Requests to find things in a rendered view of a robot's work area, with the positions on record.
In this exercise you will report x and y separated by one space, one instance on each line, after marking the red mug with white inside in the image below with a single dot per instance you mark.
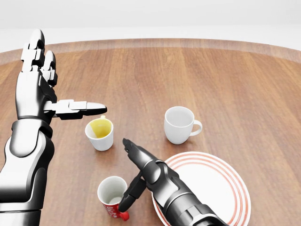
110 195

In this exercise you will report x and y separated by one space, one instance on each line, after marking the plain white mug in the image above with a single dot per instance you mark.
179 124

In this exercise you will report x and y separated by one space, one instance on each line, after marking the white plate with red rings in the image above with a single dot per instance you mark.
211 188

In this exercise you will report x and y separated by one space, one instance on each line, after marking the white mug with yellow inside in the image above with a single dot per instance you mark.
100 134

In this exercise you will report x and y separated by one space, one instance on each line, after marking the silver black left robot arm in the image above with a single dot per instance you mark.
22 164

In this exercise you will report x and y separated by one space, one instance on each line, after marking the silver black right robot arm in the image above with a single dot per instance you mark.
190 209

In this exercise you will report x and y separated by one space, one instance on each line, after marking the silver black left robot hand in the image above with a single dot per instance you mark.
27 94

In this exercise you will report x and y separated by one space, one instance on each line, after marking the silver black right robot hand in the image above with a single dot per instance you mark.
150 169

